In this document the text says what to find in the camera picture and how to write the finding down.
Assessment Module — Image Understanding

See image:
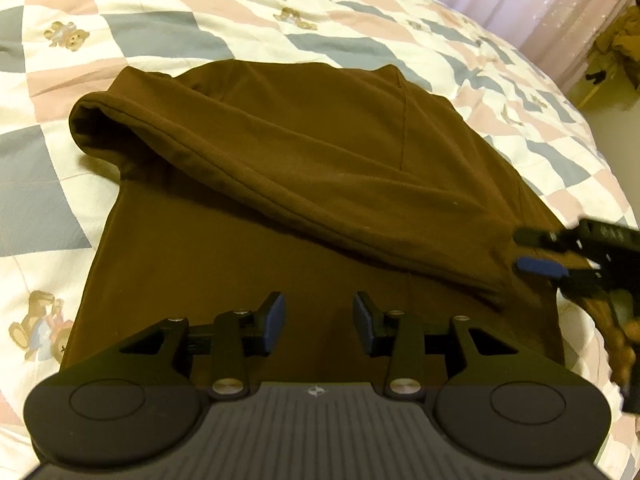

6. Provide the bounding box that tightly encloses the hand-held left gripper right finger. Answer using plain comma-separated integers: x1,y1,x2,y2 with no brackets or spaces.
352,291,576,402

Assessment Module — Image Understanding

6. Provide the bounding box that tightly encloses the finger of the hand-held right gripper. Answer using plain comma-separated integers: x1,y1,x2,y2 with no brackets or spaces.
514,227,582,252
517,256,603,292

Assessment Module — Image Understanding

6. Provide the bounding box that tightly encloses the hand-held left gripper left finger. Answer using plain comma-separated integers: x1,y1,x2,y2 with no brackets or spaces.
65,291,287,401

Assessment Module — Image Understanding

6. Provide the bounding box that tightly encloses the brown garment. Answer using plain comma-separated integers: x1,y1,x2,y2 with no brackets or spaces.
60,58,573,386

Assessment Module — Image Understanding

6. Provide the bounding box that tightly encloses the yellowish cloth heap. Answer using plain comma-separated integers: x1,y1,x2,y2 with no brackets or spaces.
575,0,640,108

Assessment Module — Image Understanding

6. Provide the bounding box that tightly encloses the pink curtain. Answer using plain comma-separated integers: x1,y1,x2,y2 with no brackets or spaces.
345,0,640,91

